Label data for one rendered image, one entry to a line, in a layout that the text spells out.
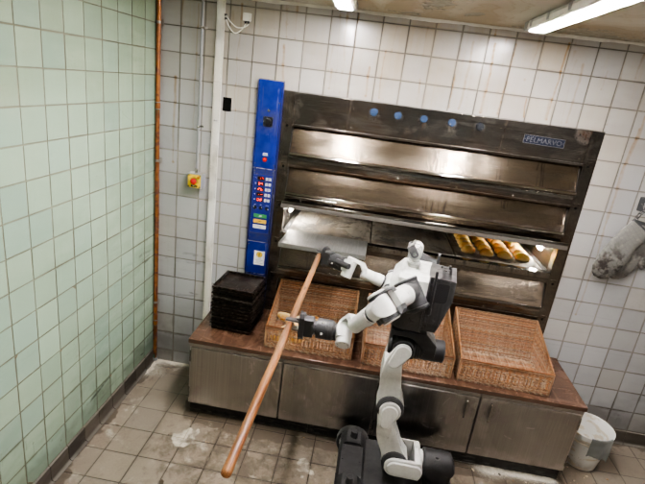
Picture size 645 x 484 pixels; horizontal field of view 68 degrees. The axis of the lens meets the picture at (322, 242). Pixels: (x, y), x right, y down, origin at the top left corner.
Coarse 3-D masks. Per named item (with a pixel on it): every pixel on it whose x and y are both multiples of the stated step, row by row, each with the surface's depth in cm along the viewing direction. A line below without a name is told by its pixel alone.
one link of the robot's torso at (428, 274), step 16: (400, 272) 222; (416, 272) 223; (432, 272) 226; (448, 272) 229; (432, 288) 221; (448, 288) 219; (432, 304) 223; (448, 304) 221; (400, 320) 229; (416, 320) 227; (432, 320) 225
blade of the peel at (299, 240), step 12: (288, 240) 311; (300, 240) 314; (312, 240) 316; (324, 240) 319; (336, 240) 322; (348, 240) 325; (360, 240) 328; (336, 252) 295; (348, 252) 304; (360, 252) 306
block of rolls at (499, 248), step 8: (464, 240) 347; (472, 240) 358; (480, 240) 348; (488, 240) 365; (496, 240) 354; (464, 248) 332; (472, 248) 331; (480, 248) 339; (488, 248) 331; (496, 248) 339; (504, 248) 337; (512, 248) 346; (520, 248) 345; (488, 256) 330; (504, 256) 328; (512, 256) 330; (520, 256) 329; (528, 256) 329
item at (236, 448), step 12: (312, 276) 256; (300, 300) 226; (288, 324) 203; (288, 336) 197; (276, 348) 185; (276, 360) 178; (264, 384) 163; (252, 408) 151; (252, 420) 147; (240, 432) 141; (240, 444) 137; (228, 456) 132; (228, 468) 128
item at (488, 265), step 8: (368, 248) 322; (376, 248) 322; (384, 248) 321; (392, 248) 322; (400, 248) 325; (432, 256) 319; (448, 256) 320; (456, 256) 322; (456, 264) 319; (464, 264) 318; (472, 264) 317; (480, 264) 317; (488, 264) 316; (496, 264) 317; (504, 264) 319; (512, 272) 316; (520, 272) 315; (528, 272) 314; (536, 272) 314; (544, 272) 314
